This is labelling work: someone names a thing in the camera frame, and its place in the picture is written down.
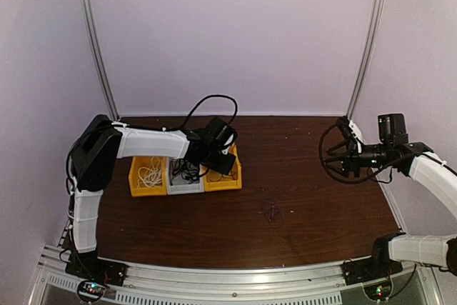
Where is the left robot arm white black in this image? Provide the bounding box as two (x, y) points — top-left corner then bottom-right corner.
(66, 115), (238, 279)

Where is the yellow bin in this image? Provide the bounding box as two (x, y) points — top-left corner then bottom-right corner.
(204, 144), (242, 192)
(129, 156), (167, 197)

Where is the arm black hose cable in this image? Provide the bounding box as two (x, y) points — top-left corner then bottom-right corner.
(318, 122), (440, 185)
(66, 94), (239, 191)

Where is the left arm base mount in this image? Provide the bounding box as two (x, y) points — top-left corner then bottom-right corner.
(65, 249), (127, 304)

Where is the purple cable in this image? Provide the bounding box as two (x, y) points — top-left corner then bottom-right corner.
(209, 171), (238, 183)
(258, 196), (286, 229)

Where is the left arm black hose cable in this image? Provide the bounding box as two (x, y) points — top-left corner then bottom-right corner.
(66, 94), (239, 191)

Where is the white translucent bin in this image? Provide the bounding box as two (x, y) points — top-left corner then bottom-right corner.
(166, 159), (204, 195)

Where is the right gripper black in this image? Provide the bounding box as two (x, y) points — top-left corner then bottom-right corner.
(322, 139), (393, 178)

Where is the black ribbon cable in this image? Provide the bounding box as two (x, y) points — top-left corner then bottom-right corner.
(170, 160), (204, 184)

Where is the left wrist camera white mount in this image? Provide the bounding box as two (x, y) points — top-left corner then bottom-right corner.
(221, 131), (238, 155)

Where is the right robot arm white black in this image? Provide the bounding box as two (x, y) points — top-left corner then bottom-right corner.
(318, 114), (456, 278)

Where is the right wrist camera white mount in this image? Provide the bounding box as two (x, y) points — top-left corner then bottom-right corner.
(336, 116), (363, 153)

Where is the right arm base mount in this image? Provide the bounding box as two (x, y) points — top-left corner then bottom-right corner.
(341, 234), (403, 303)

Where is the front aluminium rail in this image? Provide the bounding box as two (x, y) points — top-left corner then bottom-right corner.
(25, 244), (445, 304)

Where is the right arm black hose cable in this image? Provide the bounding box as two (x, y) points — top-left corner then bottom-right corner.
(318, 122), (440, 185)

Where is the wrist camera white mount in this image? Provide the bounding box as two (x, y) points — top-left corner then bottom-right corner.
(221, 131), (238, 155)
(336, 116), (363, 153)

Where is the white cable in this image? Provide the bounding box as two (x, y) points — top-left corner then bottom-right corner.
(137, 156), (164, 189)

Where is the right aluminium frame post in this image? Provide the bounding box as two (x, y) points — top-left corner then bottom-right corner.
(346, 0), (385, 119)

